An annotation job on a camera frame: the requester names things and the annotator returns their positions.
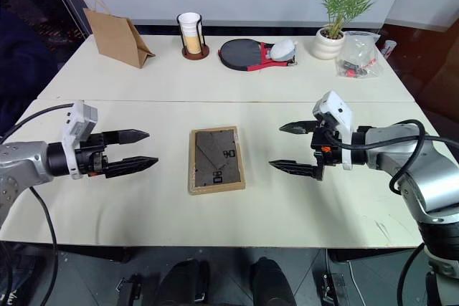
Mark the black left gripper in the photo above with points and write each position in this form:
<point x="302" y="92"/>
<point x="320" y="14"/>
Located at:
<point x="91" y="155"/>

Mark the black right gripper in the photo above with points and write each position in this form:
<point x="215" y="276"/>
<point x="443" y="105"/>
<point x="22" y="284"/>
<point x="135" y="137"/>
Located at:
<point x="327" y="146"/>

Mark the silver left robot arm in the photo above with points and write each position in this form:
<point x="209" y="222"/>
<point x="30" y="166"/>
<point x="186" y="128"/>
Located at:
<point x="25" y="162"/>

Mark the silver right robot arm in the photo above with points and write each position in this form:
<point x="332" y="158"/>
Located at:
<point x="405" y="162"/>

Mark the black table tennis paddle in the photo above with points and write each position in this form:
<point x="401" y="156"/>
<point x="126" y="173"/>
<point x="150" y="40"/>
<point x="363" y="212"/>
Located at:
<point x="240" y="53"/>

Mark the white ribbed plant pot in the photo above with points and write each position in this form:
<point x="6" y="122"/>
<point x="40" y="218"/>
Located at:
<point x="330" y="44"/>

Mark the clear plastic bag of parts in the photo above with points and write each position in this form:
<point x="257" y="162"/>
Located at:
<point x="358" y="57"/>

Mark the brown paper bag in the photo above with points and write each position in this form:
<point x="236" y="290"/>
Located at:
<point x="116" y="39"/>

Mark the paper cups in holder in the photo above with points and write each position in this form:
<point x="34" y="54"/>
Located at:
<point x="195" y="53"/>

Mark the stacked paper cups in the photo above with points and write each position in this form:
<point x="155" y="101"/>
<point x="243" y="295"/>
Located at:
<point x="189" y="35"/>

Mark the red and white can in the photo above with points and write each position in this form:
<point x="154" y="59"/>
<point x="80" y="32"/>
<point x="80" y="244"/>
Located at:
<point x="388" y="48"/>

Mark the black table leg base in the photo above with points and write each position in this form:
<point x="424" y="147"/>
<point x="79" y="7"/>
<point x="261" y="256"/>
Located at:
<point x="331" y="288"/>
<point x="129" y="290"/>

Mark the dark rounded robot foot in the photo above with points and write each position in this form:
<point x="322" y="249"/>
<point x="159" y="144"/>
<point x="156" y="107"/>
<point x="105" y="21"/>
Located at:
<point x="269" y="284"/>
<point x="184" y="284"/>

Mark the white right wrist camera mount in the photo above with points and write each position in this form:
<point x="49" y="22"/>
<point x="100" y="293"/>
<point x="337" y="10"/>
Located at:
<point x="339" y="119"/>

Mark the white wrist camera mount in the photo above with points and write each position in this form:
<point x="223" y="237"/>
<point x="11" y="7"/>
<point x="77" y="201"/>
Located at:
<point x="77" y="125"/>
<point x="339" y="119"/>

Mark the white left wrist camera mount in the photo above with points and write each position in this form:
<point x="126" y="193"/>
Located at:
<point x="77" y="125"/>

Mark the wooden framed dark board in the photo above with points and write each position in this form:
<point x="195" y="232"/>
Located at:
<point x="216" y="160"/>

